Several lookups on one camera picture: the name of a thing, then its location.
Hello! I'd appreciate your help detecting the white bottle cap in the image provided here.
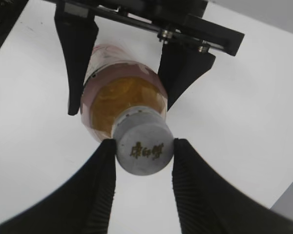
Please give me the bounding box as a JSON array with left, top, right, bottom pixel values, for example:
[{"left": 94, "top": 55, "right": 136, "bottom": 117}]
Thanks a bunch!
[{"left": 111, "top": 106, "right": 174, "bottom": 176}]

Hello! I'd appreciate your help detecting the peach oolong tea bottle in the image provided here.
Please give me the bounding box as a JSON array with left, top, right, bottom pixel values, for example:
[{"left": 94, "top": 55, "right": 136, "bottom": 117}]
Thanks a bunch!
[{"left": 80, "top": 44, "right": 167, "bottom": 142}]

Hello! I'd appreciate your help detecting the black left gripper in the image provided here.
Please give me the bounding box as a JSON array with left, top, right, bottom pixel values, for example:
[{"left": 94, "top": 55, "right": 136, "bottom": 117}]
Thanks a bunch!
[{"left": 42, "top": 0, "right": 245, "bottom": 112}]

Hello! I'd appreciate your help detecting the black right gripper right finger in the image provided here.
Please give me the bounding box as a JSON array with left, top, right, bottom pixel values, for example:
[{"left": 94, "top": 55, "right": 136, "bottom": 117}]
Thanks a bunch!
[{"left": 172, "top": 138, "right": 293, "bottom": 234}]

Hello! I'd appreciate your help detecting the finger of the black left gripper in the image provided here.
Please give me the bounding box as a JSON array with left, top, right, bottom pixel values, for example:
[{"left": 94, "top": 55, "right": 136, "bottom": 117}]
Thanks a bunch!
[{"left": 54, "top": 2, "right": 99, "bottom": 116}]

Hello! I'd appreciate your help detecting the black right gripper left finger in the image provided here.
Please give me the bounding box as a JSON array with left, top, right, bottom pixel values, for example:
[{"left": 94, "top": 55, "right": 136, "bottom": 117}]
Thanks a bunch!
[{"left": 0, "top": 139, "right": 116, "bottom": 234}]

